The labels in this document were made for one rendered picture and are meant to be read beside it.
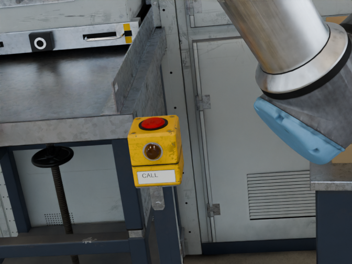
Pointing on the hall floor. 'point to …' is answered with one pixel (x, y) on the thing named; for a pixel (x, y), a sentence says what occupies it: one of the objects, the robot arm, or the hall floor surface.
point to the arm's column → (333, 227)
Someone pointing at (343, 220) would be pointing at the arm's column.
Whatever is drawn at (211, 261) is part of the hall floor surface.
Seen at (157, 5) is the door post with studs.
